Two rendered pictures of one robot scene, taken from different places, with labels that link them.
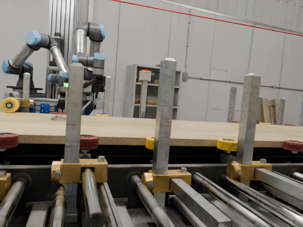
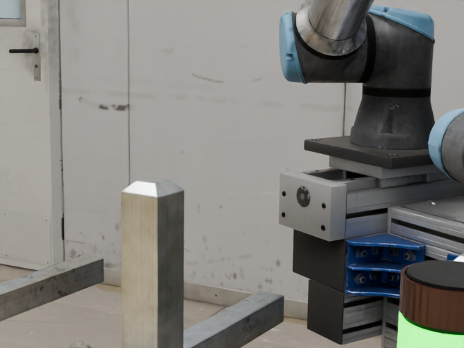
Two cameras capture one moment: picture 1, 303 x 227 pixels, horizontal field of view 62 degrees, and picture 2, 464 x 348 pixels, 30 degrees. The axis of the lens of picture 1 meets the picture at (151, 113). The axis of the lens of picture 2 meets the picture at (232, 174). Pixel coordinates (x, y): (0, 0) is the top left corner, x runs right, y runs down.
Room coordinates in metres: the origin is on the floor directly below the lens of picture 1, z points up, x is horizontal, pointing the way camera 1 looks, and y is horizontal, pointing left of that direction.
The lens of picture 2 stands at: (1.21, 0.26, 1.26)
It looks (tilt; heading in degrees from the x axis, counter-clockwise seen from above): 11 degrees down; 49
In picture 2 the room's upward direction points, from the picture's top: 1 degrees clockwise
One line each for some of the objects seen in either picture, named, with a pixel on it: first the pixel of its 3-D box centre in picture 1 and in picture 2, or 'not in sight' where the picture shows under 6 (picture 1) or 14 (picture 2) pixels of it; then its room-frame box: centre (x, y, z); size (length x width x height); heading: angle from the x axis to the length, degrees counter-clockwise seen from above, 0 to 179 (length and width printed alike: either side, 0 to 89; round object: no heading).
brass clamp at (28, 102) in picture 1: (21, 102); not in sight; (1.58, 0.81, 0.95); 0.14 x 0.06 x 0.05; 108
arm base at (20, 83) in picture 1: (25, 81); (395, 114); (2.39, 1.20, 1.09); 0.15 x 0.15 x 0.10
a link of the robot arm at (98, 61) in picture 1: (98, 61); not in sight; (1.81, 0.40, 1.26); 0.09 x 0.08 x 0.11; 18
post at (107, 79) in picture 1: (105, 111); not in sight; (1.74, 0.31, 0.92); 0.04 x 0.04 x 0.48; 18
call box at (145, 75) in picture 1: (144, 76); not in sight; (1.82, 0.07, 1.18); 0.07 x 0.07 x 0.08; 18
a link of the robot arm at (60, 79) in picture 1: (64, 79); not in sight; (1.92, 0.68, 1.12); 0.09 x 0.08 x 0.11; 59
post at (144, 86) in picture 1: (142, 112); not in sight; (1.82, 0.06, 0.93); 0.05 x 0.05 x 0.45; 18
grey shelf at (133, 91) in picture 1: (151, 111); not in sight; (4.57, 0.01, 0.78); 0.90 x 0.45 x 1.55; 113
